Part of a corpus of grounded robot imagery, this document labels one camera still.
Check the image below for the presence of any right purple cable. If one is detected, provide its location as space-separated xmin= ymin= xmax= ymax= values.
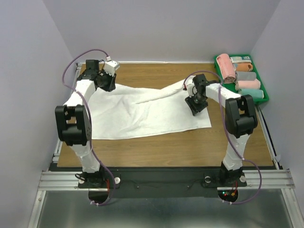
xmin=183 ymin=70 xmax=263 ymax=206

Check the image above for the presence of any green plastic basket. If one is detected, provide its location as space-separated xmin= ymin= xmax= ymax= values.
xmin=214 ymin=54 xmax=270 ymax=105

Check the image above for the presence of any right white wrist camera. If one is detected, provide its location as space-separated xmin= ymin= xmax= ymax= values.
xmin=183 ymin=84 xmax=197 ymax=97

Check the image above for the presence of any aluminium frame rail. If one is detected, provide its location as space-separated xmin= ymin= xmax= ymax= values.
xmin=26 ymin=61 xmax=112 ymax=228

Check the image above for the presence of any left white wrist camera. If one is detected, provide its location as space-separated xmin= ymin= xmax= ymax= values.
xmin=103 ymin=57 xmax=120 ymax=76

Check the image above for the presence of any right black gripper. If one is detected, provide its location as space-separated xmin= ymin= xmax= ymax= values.
xmin=184 ymin=91 xmax=208 ymax=114

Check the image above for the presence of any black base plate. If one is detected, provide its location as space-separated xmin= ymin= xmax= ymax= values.
xmin=39 ymin=167 xmax=247 ymax=203

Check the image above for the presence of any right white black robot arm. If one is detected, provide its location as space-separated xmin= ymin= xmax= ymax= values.
xmin=183 ymin=74 xmax=258 ymax=187

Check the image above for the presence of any long pink rolled towel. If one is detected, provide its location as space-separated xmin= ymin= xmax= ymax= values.
xmin=216 ymin=53 xmax=236 ymax=84

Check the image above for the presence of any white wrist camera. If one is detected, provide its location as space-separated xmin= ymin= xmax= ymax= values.
xmin=103 ymin=57 xmax=120 ymax=76
xmin=183 ymin=84 xmax=197 ymax=97

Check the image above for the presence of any orange rolled towel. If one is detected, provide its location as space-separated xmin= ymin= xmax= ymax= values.
xmin=234 ymin=63 xmax=253 ymax=72

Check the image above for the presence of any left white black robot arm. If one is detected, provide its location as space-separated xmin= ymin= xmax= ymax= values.
xmin=55 ymin=57 xmax=120 ymax=189

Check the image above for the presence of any white blue patterned towel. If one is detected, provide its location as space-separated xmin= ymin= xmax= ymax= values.
xmin=230 ymin=56 xmax=252 ymax=64

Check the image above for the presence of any grey rolled towel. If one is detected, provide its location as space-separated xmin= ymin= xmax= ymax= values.
xmin=236 ymin=71 xmax=257 ymax=82

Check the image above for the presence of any teal rolled towel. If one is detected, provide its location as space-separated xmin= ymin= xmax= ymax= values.
xmin=238 ymin=89 xmax=264 ymax=99

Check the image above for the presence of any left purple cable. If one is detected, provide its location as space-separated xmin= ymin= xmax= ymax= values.
xmin=62 ymin=48 xmax=116 ymax=207

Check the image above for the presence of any purple cable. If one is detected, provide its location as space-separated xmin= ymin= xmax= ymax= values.
xmin=62 ymin=48 xmax=116 ymax=207
xmin=183 ymin=70 xmax=263 ymax=206

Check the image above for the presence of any short pink rolled towel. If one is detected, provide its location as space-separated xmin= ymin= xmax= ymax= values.
xmin=235 ymin=79 xmax=261 ymax=91

